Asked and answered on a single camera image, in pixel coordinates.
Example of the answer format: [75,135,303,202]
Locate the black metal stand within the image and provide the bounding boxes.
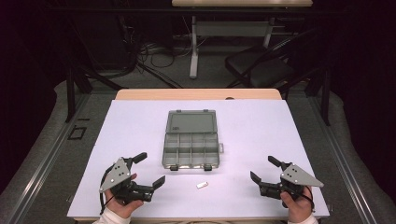
[304,66,332,127]
[64,18,129,124]

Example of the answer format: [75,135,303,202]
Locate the person's right hand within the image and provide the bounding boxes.
[279,186,316,223]

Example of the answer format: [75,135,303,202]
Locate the wooden table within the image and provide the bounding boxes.
[73,88,325,224]

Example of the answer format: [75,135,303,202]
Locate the grey metal floor rail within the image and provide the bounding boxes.
[6,92,92,224]
[311,96,378,224]

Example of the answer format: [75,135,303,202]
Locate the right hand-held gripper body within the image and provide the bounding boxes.
[259,161,325,200]

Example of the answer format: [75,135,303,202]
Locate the white-legged desk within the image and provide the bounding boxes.
[171,0,314,79]

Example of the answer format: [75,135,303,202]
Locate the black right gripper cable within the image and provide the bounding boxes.
[303,185,316,213]

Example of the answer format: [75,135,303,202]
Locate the person's left hand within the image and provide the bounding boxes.
[104,173,145,219]

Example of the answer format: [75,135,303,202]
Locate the bundle of floor cables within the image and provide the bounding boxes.
[136,38,194,70]

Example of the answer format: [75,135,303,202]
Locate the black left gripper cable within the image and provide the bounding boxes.
[98,164,118,216]

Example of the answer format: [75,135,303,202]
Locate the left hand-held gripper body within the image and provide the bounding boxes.
[98,157,155,205]

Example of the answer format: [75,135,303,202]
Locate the white table mat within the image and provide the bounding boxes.
[66,99,331,218]

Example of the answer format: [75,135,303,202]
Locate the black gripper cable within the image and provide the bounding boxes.
[303,185,316,213]
[98,164,118,216]

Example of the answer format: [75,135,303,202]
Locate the clear grey compartment box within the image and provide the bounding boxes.
[162,108,225,172]

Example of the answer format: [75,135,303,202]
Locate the black folding chair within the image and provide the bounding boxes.
[224,29,318,90]

